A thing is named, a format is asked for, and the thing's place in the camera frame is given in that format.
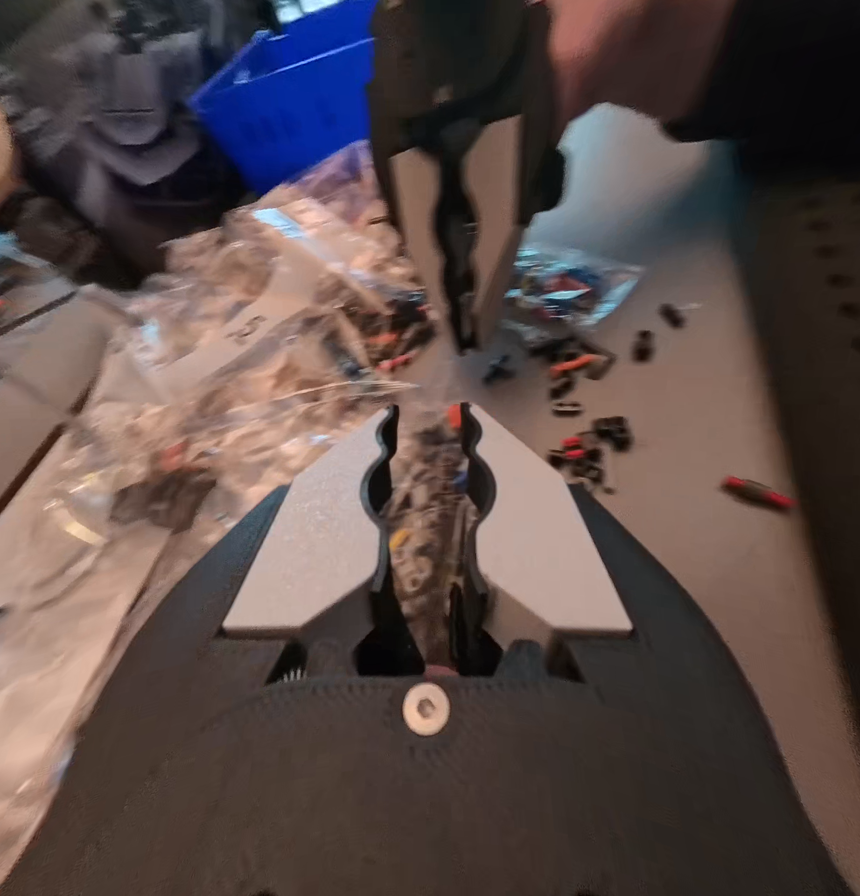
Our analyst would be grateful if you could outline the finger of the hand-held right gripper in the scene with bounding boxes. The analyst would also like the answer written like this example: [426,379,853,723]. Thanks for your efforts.
[463,115,526,347]
[391,150,467,352]

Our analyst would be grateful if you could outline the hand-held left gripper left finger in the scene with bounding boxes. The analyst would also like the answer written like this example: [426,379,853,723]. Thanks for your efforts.
[221,405,403,641]

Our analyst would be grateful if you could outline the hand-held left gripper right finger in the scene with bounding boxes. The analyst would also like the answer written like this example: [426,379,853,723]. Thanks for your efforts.
[461,403,635,642]

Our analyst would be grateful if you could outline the numbered clear plastic bag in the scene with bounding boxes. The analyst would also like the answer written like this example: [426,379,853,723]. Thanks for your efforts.
[115,203,431,421]

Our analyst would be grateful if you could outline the scattered loose lego pieces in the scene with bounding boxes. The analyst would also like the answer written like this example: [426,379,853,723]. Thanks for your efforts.
[482,301,686,494]

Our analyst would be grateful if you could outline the red grey lego pin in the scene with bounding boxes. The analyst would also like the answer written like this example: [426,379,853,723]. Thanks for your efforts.
[722,476,796,511]

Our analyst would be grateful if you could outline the black lego set box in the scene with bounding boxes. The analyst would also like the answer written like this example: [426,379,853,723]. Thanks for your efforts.
[0,0,277,288]

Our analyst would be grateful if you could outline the person's right hand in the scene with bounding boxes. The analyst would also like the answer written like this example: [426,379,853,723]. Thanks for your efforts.
[545,0,739,134]

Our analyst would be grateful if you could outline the bluish clear plastic bag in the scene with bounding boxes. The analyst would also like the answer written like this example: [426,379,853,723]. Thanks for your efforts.
[290,140,403,232]

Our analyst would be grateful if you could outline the small zip bag colourful parts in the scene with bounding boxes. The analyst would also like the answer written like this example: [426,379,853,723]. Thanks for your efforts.
[503,241,644,326]

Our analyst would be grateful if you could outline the clear bag red black parts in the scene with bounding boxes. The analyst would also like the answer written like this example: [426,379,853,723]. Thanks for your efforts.
[45,420,263,547]

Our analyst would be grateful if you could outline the blue plastic bin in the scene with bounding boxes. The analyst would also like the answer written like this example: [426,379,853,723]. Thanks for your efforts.
[189,0,378,198]

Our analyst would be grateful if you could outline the empty clear plastic bag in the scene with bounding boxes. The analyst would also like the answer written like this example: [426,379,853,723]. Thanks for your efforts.
[0,448,193,806]

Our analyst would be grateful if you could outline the black perforated board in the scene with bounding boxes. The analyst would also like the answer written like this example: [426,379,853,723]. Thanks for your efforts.
[734,161,860,771]

